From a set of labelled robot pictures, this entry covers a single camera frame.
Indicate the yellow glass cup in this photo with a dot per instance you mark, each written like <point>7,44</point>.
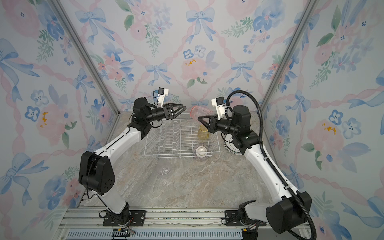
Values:
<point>203,133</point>

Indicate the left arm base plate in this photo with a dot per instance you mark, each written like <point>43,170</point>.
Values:
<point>132,218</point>

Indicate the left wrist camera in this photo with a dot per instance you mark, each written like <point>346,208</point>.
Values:
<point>159,96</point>

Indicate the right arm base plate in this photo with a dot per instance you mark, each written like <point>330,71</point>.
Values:
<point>236,218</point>

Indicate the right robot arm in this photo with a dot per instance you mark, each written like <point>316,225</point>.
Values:
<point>290,207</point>

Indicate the white ceramic bowl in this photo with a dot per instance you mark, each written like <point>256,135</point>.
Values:
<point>200,153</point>

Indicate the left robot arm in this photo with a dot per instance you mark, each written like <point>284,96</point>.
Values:
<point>96,169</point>

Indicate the clear glass cup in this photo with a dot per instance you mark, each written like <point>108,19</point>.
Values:
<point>164,169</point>

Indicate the grey patterned plate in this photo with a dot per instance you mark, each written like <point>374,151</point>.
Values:
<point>229,145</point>

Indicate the white wire dish rack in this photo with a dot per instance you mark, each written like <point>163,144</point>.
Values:
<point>177,139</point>

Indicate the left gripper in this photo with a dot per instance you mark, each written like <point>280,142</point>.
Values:
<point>170,115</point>

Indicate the pink glass cup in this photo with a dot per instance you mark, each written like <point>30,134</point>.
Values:
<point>198,111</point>

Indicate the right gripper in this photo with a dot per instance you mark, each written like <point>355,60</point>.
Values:
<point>214,122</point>

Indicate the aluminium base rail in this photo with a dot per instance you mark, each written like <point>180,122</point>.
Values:
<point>88,223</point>

